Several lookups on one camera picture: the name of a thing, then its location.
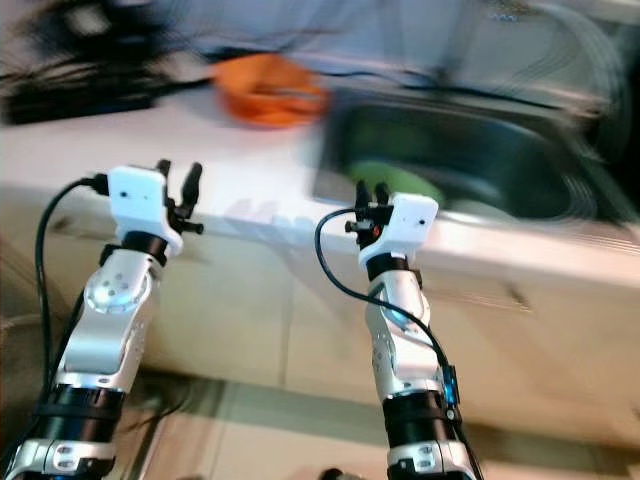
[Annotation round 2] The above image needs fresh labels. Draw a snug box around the orange plastic bowl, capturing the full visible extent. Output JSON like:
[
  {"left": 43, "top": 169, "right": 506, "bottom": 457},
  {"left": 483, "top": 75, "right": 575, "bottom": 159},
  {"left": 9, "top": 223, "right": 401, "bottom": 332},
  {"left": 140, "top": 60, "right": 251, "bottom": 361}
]
[{"left": 213, "top": 52, "right": 329, "bottom": 116}]

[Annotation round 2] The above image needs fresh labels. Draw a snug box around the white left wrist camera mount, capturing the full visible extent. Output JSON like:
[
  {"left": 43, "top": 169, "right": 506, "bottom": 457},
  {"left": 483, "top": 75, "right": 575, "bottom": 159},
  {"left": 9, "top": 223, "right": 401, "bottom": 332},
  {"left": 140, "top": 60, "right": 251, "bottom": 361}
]
[{"left": 108, "top": 165, "right": 183, "bottom": 256}]

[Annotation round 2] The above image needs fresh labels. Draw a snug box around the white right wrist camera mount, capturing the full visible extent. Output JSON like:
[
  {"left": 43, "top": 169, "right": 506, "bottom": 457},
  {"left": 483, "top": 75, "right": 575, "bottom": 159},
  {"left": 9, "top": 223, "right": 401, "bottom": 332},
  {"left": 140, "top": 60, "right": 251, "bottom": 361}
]
[{"left": 358, "top": 193, "right": 439, "bottom": 266}]

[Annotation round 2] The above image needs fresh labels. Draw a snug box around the black electronic device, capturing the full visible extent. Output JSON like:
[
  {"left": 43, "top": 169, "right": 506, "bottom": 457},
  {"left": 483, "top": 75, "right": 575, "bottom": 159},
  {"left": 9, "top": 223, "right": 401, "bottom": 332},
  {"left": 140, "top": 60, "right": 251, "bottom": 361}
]
[{"left": 35, "top": 0, "right": 161, "bottom": 59}]

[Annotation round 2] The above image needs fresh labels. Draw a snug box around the green plate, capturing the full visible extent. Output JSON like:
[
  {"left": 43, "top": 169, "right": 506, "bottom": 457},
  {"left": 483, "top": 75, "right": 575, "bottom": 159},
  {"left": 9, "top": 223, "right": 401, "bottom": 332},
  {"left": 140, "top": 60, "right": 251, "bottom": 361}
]
[{"left": 345, "top": 160, "right": 443, "bottom": 206}]

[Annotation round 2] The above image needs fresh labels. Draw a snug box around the black power strip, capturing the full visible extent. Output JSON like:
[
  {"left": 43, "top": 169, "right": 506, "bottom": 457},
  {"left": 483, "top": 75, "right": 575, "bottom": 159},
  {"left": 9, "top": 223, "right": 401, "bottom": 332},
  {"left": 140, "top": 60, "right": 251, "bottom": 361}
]
[{"left": 8, "top": 88, "right": 156, "bottom": 126}]

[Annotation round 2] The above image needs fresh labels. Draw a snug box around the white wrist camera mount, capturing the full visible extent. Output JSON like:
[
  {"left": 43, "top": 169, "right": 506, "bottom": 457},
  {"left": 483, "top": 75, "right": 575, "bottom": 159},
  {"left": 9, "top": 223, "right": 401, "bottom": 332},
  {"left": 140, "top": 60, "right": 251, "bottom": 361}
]
[
  {"left": 358, "top": 193, "right": 439, "bottom": 266},
  {"left": 108, "top": 165, "right": 183, "bottom": 256}
]

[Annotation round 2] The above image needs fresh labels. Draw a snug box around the stainless steel sink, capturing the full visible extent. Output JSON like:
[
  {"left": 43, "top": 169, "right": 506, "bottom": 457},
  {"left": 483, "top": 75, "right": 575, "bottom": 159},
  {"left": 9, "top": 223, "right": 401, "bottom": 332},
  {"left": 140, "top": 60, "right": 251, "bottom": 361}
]
[{"left": 313, "top": 90, "right": 611, "bottom": 223}]

